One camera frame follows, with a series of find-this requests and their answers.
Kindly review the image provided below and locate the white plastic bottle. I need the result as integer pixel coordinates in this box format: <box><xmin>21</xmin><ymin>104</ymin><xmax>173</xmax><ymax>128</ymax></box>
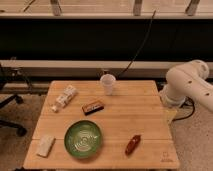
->
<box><xmin>51</xmin><ymin>85</ymin><xmax>77</xmax><ymax>113</ymax></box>

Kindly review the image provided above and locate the black hanging cable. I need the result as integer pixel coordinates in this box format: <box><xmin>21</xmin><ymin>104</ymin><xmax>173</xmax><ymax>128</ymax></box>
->
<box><xmin>116</xmin><ymin>9</ymin><xmax>157</xmax><ymax>79</ymax></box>

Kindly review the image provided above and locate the black office chair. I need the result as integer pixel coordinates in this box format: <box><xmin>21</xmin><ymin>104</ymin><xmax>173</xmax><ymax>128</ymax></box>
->
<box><xmin>0</xmin><ymin>63</ymin><xmax>28</xmax><ymax>137</ymax></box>

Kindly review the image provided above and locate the green ceramic bowl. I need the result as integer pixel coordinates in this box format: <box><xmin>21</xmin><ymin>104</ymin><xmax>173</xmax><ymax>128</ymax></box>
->
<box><xmin>64</xmin><ymin>120</ymin><xmax>102</xmax><ymax>159</ymax></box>

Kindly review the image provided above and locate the clear plastic cup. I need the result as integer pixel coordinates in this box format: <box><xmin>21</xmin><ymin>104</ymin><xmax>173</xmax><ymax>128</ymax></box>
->
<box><xmin>100</xmin><ymin>74</ymin><xmax>116</xmax><ymax>95</ymax></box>

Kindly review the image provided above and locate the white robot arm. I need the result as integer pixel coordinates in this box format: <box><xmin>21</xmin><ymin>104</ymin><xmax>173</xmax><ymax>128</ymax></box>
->
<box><xmin>159</xmin><ymin>60</ymin><xmax>213</xmax><ymax>112</ymax></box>

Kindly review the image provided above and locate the red brown packet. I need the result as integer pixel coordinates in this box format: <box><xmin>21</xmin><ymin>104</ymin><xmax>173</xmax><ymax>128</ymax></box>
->
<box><xmin>125</xmin><ymin>135</ymin><xmax>141</xmax><ymax>155</ymax></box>

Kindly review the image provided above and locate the brown chocolate bar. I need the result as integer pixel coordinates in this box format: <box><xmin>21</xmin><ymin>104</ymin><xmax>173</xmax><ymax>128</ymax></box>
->
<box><xmin>82</xmin><ymin>101</ymin><xmax>104</xmax><ymax>115</ymax></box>

